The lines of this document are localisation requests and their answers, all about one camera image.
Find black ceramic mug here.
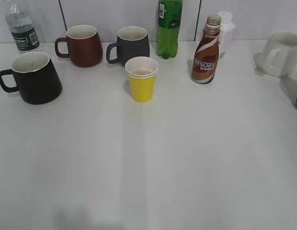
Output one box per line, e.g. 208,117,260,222
0,52,63,104

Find dark grey ceramic mug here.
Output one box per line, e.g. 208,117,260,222
106,26,150,66

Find green soda bottle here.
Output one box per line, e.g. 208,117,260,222
157,0,183,59

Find yellow paper cup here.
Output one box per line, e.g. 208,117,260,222
125,57,159,103

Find white ceramic mug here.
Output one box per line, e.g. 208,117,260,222
256,31,297,78

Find brown Nescafe coffee bottle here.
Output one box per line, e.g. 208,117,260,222
191,15,221,84

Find white plastic bottle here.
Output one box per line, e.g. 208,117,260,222
217,11,235,58

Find dark red ceramic mug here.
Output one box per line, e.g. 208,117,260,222
55,25,103,68

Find clear water bottle green label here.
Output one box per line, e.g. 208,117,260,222
4,0,42,54

